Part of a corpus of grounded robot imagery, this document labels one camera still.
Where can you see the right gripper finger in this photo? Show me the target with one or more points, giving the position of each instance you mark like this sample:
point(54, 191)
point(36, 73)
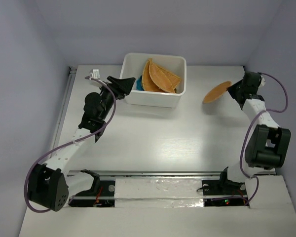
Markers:
point(235, 88)
point(233, 94)

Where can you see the white plastic bin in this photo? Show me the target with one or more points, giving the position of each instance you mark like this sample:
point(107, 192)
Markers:
point(133, 66)

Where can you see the aluminium left rail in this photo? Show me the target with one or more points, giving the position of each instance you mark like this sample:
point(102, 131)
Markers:
point(63, 109)

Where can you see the orange leaf-shaped woven tray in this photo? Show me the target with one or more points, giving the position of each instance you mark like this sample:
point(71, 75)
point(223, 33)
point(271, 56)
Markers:
point(147, 82)

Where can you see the aluminium rail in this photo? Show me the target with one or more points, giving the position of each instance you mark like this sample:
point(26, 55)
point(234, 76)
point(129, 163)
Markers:
point(63, 109)
point(155, 173)

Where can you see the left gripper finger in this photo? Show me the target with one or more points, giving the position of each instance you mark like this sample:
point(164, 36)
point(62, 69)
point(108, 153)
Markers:
point(122, 84)
point(123, 92)

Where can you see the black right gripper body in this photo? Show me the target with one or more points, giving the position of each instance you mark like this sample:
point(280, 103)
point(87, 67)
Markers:
point(240, 90)

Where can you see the blue polka dot plate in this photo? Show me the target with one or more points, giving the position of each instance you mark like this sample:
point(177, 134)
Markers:
point(139, 85)

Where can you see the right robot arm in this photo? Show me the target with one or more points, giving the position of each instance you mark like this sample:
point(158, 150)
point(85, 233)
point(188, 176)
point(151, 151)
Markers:
point(266, 142)

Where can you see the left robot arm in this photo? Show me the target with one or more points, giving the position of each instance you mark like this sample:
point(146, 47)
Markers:
point(47, 186)

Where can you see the round orange woven plate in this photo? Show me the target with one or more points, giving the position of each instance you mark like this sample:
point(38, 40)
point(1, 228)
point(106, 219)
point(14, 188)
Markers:
point(217, 92)

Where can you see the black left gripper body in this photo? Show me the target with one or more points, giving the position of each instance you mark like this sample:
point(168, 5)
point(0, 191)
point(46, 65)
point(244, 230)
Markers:
point(107, 97)

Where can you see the aluminium front rail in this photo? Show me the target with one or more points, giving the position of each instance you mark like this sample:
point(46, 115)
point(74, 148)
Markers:
point(155, 173)

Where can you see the orange teardrop woven tray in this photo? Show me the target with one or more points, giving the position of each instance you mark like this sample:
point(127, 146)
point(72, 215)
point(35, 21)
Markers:
point(163, 78)

